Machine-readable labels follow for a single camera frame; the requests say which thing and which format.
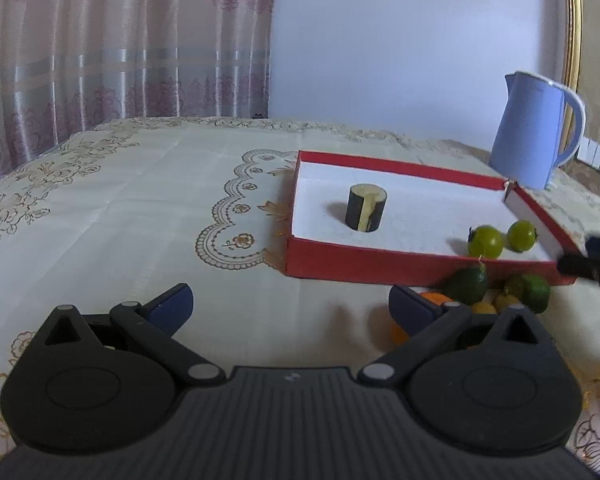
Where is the cream floral tablecloth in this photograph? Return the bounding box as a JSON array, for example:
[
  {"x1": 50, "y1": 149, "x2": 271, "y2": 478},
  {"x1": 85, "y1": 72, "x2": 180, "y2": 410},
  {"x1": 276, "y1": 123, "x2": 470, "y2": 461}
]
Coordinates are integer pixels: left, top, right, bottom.
[{"x1": 0, "y1": 116, "x2": 600, "y2": 472}]

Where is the light blue electric kettle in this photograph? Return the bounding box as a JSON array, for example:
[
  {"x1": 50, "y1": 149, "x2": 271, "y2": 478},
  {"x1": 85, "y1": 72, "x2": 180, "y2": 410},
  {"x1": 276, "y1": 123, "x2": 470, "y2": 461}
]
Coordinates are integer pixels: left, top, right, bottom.
[{"x1": 488, "y1": 71, "x2": 587, "y2": 191}]

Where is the dark green oblong fruit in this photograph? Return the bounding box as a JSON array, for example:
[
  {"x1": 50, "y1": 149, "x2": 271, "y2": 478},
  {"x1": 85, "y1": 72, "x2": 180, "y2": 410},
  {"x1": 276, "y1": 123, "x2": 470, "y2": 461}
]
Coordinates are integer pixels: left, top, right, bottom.
[{"x1": 442, "y1": 262, "x2": 490, "y2": 306}]

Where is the orange mandarin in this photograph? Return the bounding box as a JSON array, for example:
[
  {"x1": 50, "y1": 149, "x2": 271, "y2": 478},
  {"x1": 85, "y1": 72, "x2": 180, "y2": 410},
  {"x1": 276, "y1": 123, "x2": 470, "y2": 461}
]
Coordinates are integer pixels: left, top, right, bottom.
[{"x1": 390, "y1": 290, "x2": 457, "y2": 346}]

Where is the gold trim frame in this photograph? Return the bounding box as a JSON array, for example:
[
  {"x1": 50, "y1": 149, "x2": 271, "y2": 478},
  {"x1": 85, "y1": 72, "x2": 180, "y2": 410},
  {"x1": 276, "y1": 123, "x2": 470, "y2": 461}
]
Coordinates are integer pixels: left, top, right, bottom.
[{"x1": 562, "y1": 0, "x2": 600, "y2": 211}]

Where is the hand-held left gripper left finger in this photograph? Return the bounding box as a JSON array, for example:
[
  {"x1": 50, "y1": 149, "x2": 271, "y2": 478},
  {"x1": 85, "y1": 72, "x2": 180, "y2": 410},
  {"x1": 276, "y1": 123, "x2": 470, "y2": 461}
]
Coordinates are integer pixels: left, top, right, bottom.
[{"x1": 39, "y1": 283, "x2": 226, "y2": 389}]

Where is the pink floral curtain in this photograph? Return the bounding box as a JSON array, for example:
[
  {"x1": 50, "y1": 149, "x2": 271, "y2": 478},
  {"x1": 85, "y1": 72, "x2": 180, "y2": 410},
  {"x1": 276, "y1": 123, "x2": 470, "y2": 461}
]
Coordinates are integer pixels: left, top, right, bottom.
[{"x1": 0, "y1": 0, "x2": 279, "y2": 196}]

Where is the green cucumber piece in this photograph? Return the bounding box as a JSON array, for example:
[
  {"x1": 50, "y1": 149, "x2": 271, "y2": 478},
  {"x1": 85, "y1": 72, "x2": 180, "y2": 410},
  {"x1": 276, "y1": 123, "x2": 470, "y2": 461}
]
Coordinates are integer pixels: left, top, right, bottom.
[{"x1": 504, "y1": 273, "x2": 551, "y2": 314}]

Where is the round green fruit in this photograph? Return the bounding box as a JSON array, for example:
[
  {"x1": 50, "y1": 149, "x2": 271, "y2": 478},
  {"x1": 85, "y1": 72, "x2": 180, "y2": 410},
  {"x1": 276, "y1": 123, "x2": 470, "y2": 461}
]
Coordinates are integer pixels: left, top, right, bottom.
[
  {"x1": 467, "y1": 225, "x2": 505, "y2": 260},
  {"x1": 506, "y1": 220, "x2": 538, "y2": 253}
]

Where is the white wall switch panel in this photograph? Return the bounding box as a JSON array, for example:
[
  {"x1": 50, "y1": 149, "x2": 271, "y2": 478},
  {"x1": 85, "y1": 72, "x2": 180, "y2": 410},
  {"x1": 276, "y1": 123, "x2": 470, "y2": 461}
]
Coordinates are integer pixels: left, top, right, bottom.
[{"x1": 577, "y1": 136, "x2": 600, "y2": 171}]

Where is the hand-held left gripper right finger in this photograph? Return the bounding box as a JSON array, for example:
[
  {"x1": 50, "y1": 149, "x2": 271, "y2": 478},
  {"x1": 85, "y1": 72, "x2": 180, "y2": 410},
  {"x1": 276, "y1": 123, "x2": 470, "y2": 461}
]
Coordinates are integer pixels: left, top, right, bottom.
[{"x1": 357, "y1": 284, "x2": 557, "y2": 389}]

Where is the red shallow cardboard box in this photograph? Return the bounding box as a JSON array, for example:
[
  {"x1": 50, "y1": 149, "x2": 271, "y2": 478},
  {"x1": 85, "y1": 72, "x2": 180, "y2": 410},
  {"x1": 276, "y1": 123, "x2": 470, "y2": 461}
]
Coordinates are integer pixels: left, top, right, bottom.
[{"x1": 285, "y1": 150, "x2": 583, "y2": 287}]

